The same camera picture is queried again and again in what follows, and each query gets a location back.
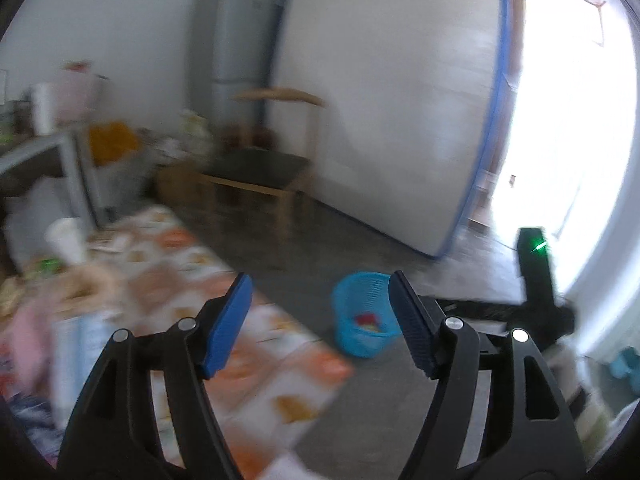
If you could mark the white paper roll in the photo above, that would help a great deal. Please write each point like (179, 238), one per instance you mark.
(43, 110)

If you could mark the pink plastic bag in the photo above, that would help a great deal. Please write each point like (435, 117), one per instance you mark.
(75, 92)

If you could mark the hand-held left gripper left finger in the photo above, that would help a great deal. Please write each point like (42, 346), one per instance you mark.
(227, 325)

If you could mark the grey metal table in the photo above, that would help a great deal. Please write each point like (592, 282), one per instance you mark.
(30, 152)

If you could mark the printed tablecloth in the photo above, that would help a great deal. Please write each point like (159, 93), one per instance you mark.
(280, 350)

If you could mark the white paper cup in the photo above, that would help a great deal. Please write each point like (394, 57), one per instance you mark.
(67, 240)

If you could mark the grey refrigerator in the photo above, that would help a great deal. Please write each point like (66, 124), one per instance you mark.
(235, 35)

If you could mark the green snack packet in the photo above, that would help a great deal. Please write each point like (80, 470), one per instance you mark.
(49, 264)

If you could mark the wooden chair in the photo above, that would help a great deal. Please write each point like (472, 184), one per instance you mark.
(260, 167)

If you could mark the cardboard box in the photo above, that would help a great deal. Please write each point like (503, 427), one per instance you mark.
(177, 182)

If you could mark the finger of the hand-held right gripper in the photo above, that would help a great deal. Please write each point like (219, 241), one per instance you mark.
(480, 310)

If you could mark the white mattress with blue edge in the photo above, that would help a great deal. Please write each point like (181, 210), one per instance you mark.
(390, 110)

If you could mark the yellow plastic bag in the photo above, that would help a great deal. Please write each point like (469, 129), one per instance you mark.
(112, 142)

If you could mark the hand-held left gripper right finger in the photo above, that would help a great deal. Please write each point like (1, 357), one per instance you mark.
(412, 330)

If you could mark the blue plastic basket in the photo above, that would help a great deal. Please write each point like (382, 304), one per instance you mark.
(350, 300)

